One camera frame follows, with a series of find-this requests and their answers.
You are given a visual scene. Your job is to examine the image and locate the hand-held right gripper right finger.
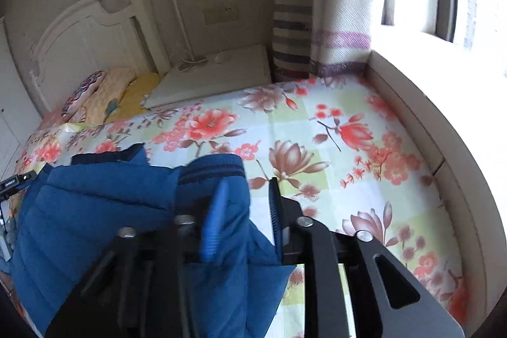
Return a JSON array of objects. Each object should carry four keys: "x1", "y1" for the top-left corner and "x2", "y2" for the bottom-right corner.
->
[{"x1": 268, "y1": 177, "x2": 467, "y2": 338}]

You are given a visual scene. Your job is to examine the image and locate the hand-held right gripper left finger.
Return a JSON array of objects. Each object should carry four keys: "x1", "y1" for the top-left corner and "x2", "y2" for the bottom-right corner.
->
[{"x1": 45, "y1": 179, "x2": 230, "y2": 338}]

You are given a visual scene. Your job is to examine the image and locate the blue quilted jacket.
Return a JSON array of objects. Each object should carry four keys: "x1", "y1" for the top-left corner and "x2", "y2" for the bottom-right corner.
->
[{"x1": 9, "y1": 143, "x2": 296, "y2": 338}]

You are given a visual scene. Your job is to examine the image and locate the white wardrobe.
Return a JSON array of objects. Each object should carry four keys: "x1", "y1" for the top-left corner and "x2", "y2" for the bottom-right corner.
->
[{"x1": 0, "y1": 17, "x2": 42, "y2": 180}]

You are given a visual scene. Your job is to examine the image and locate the floral bedsheet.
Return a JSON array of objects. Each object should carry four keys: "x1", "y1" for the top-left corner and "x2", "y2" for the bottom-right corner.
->
[{"x1": 16, "y1": 77, "x2": 468, "y2": 338}]

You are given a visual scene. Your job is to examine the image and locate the purple patterned cushion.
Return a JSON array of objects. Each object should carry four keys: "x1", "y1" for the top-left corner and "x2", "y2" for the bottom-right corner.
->
[{"x1": 59, "y1": 71, "x2": 106, "y2": 121}]

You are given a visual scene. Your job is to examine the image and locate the white nightstand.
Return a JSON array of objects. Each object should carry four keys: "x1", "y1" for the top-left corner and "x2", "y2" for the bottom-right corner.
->
[{"x1": 143, "y1": 44, "x2": 273, "y2": 110}]

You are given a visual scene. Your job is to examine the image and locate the cream pillow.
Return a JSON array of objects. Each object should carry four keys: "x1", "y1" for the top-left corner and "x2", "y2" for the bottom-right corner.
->
[{"x1": 79, "y1": 67, "x2": 137, "y2": 125}]

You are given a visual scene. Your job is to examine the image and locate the yellow pillow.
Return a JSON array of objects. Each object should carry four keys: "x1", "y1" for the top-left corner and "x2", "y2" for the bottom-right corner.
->
[{"x1": 107, "y1": 73, "x2": 161, "y2": 123}]

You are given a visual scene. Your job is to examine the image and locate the white wooden headboard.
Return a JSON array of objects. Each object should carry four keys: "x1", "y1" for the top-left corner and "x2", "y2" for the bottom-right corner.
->
[{"x1": 29, "y1": 0, "x2": 171, "y2": 113}]

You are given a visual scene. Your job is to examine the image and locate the white desk lamp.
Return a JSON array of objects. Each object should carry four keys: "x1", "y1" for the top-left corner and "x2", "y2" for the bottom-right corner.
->
[{"x1": 167, "y1": 0, "x2": 209, "y2": 72}]

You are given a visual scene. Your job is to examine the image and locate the white bay window sill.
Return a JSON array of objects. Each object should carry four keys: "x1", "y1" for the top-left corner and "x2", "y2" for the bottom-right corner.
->
[{"x1": 364, "y1": 25, "x2": 507, "y2": 338}]

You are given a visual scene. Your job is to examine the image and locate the printed cream curtain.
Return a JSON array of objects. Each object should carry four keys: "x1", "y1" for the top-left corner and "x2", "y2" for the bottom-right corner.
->
[{"x1": 271, "y1": 0, "x2": 393, "y2": 79}]

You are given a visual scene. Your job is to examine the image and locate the beige wall socket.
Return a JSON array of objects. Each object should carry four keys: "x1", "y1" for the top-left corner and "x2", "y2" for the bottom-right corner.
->
[{"x1": 203, "y1": 4, "x2": 239, "y2": 24}]

